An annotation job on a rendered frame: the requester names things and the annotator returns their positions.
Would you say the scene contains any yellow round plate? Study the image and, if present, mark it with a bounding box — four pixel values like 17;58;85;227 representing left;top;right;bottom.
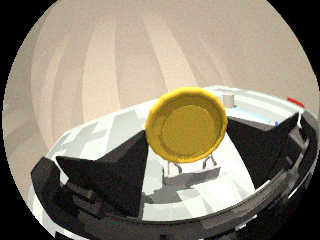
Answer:
144;87;228;164

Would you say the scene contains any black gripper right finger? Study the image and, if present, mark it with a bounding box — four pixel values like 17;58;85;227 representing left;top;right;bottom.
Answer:
225;112;299;191

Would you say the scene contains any white dish rack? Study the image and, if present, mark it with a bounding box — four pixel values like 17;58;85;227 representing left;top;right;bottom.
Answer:
164;152;221;187

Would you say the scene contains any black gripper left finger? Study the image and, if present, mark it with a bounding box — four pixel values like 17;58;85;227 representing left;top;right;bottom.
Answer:
55;129;149;217

